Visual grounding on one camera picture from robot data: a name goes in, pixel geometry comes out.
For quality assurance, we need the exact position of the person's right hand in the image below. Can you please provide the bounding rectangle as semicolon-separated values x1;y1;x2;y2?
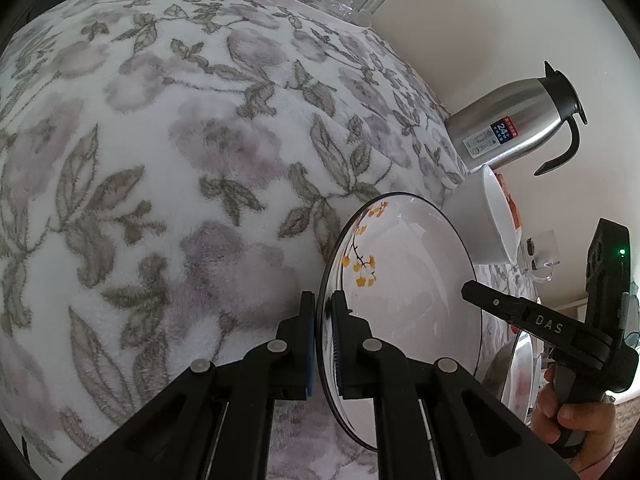
530;367;618;476

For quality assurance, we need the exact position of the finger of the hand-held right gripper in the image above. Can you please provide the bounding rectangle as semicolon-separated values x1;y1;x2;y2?
461;280;614;362

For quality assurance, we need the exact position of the yellow flower white plate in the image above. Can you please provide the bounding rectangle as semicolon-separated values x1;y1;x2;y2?
318;192;485;453

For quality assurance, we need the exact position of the stainless steel thermos jug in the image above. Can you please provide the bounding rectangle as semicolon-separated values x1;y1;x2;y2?
444;61;588;177

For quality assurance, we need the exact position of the orange snack packet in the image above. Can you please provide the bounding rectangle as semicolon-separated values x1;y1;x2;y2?
496;172;523;231

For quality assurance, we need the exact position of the clear glass mug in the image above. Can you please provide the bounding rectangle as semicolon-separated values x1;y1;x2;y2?
519;230;560;281

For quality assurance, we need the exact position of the person's right forearm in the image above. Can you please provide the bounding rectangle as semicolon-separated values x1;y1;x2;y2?
572;452;621;480

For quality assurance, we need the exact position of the large white bowl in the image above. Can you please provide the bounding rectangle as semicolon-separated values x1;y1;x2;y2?
444;164;521;266

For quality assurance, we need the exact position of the floral printed tablecloth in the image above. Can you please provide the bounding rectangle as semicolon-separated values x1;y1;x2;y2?
0;0;538;480

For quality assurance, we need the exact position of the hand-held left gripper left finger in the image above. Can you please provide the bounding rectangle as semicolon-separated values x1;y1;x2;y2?
60;290;317;480

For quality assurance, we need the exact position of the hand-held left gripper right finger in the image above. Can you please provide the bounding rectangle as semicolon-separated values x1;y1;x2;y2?
325;291;581;480

